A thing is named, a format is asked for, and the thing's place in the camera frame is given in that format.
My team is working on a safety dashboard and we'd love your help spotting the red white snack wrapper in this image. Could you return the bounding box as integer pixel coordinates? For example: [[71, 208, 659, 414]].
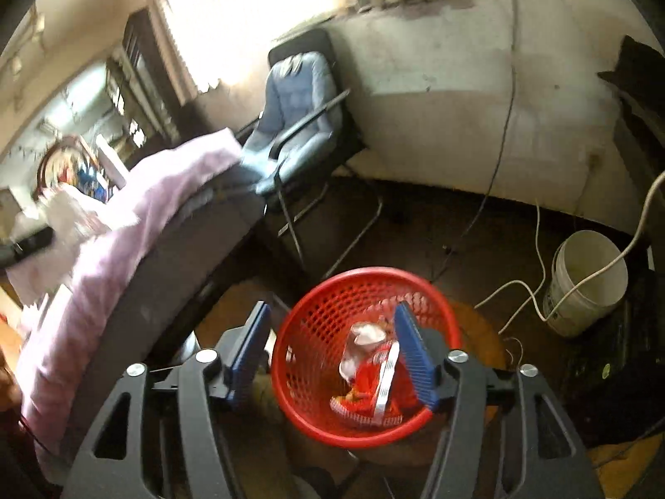
[[329, 339, 421, 428]]

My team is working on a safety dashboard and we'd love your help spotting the black chair with blue cushion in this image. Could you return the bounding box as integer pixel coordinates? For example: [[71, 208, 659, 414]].
[[238, 28, 364, 259]]

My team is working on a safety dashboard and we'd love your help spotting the blue fish oil bottle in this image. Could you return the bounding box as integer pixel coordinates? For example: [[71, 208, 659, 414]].
[[76, 166, 111, 203]]

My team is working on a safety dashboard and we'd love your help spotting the black cable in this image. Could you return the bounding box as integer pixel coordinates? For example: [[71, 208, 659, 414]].
[[430, 0, 521, 282]]

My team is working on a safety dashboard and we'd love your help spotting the red box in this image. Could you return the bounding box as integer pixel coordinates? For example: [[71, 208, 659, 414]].
[[95, 134, 130, 189]]

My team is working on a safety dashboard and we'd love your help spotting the purple tablecloth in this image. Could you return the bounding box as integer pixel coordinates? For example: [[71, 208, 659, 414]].
[[9, 128, 241, 484]]

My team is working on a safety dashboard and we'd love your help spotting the white plastic bucket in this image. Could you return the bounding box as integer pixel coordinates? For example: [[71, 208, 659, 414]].
[[542, 229, 630, 338]]

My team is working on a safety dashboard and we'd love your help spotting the round framed fruit picture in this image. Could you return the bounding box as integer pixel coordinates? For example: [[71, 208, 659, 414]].
[[32, 134, 100, 200]]

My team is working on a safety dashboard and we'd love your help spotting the red plastic waste basket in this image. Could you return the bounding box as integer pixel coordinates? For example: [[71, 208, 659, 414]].
[[272, 267, 462, 450]]

